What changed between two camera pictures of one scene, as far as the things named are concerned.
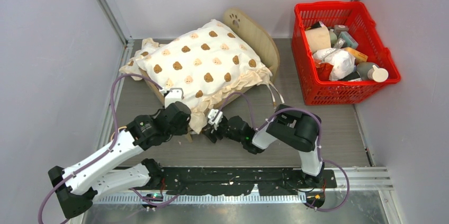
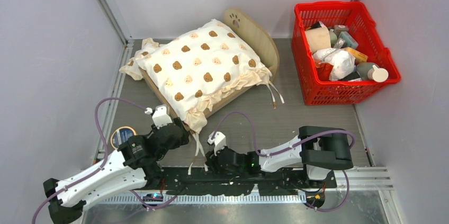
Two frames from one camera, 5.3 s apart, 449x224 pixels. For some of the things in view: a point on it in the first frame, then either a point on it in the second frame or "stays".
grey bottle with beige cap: (371, 70) stays
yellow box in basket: (359, 56) stays
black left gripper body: (178, 131) to (183, 141)
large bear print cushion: (206, 65) stays
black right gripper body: (222, 131) to (213, 160)
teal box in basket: (349, 41) stays
